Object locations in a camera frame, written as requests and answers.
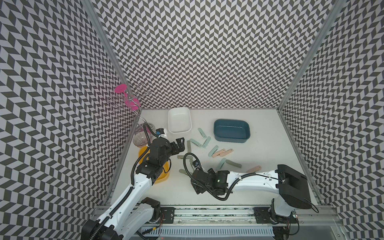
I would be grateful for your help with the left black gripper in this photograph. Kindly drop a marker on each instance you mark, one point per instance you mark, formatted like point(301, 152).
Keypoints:
point(180, 144)

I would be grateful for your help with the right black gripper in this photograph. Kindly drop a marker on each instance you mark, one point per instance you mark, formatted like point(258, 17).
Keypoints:
point(198, 188)

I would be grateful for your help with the dark teal storage box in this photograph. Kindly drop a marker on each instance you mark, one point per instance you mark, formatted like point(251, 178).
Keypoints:
point(231, 131)

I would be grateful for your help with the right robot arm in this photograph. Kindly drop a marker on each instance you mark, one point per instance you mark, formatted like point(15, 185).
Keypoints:
point(290, 187)

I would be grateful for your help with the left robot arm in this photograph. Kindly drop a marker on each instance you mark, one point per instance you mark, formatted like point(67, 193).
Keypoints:
point(131, 211)

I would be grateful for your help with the white storage box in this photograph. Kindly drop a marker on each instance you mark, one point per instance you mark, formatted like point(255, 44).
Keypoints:
point(179, 120)

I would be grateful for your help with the yellow storage box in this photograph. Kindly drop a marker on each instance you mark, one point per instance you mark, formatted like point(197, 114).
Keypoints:
point(165, 173)

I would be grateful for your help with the olive knife upright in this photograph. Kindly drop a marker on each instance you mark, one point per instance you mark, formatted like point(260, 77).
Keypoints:
point(189, 147)

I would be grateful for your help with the olive knife horizontal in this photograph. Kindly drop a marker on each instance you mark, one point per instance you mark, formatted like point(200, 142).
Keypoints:
point(183, 156)

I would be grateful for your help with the mint knife left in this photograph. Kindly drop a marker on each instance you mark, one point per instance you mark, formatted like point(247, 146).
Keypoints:
point(196, 143)

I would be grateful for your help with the mint knife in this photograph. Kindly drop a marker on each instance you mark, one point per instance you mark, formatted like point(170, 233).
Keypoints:
point(196, 143)
point(202, 133)
point(214, 149)
point(221, 163)

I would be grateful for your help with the olive knife lower left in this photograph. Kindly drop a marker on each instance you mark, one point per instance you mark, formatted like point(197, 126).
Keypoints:
point(182, 171)

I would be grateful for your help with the mint knife lower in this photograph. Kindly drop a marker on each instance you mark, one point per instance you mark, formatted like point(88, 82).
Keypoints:
point(221, 163)

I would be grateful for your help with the mint knife angled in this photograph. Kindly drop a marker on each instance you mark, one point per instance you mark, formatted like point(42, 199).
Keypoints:
point(208, 139)

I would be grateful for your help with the mint knife top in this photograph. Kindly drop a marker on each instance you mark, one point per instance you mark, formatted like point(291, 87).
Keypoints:
point(202, 133)

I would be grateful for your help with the mint knife centre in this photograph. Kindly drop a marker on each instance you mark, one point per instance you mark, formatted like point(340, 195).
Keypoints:
point(214, 149)

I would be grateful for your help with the olive knife right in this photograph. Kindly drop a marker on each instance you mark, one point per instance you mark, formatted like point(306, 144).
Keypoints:
point(237, 165)

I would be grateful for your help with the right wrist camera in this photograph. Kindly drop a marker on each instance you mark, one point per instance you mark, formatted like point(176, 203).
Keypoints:
point(196, 164)

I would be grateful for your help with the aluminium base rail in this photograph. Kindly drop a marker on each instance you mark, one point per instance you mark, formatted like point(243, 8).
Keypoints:
point(243, 215)

